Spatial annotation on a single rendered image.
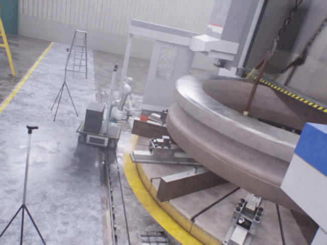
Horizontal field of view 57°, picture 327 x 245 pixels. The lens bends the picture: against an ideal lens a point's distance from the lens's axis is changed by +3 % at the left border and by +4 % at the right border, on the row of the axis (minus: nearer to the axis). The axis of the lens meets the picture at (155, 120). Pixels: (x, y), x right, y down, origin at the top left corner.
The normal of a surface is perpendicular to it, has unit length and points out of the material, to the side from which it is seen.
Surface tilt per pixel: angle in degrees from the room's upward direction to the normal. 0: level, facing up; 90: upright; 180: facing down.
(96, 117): 90
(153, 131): 90
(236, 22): 90
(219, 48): 90
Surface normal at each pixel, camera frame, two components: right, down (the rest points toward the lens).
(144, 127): -0.13, 0.32
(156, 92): 0.20, 0.38
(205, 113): -0.82, 0.03
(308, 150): -0.96, -0.12
